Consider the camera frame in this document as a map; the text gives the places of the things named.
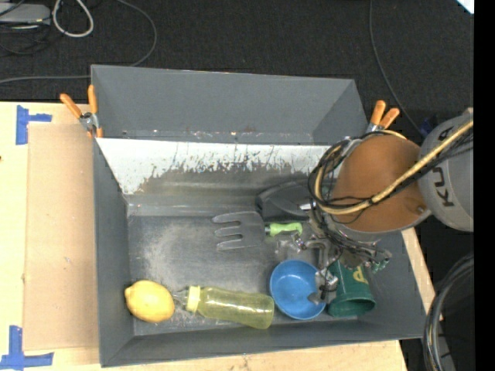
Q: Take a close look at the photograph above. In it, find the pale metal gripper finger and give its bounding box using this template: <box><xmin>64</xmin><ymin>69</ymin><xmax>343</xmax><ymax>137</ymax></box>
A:
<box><xmin>307</xmin><ymin>271</ymin><xmax>328</xmax><ymax>306</ymax></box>
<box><xmin>326</xmin><ymin>271</ymin><xmax>340</xmax><ymax>298</ymax></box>

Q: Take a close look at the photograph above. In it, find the dark green cup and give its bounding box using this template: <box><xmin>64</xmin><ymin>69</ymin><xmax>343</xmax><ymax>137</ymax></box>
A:
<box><xmin>326</xmin><ymin>257</ymin><xmax>377</xmax><ymax>318</ymax></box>

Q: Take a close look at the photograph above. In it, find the blue bowl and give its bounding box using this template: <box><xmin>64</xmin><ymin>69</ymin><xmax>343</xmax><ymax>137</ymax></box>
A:
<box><xmin>268</xmin><ymin>259</ymin><xmax>330</xmax><ymax>321</ymax></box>

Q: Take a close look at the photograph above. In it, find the yellow clear baby bottle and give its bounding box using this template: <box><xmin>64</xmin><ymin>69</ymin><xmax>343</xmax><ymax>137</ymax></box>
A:
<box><xmin>176</xmin><ymin>284</ymin><xmax>275</xmax><ymax>330</ymax></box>

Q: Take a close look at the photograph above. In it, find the yellow lemon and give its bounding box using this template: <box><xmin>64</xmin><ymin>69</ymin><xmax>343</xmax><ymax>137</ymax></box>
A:
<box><xmin>124</xmin><ymin>279</ymin><xmax>176</xmax><ymax>323</ymax></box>

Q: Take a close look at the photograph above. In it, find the grey metal bin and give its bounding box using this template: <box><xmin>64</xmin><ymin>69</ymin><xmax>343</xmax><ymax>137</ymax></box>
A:
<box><xmin>90</xmin><ymin>64</ymin><xmax>431</xmax><ymax>368</ymax></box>

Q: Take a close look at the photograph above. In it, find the brown cardboard board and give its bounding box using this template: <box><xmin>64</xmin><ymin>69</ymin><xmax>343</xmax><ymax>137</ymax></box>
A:
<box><xmin>21</xmin><ymin>123</ymin><xmax>101</xmax><ymax>352</ymax></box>

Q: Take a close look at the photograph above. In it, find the grey garden fork green handle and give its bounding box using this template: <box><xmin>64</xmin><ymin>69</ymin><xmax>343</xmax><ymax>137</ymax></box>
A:
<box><xmin>211</xmin><ymin>211</ymin><xmax>304</xmax><ymax>252</ymax></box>

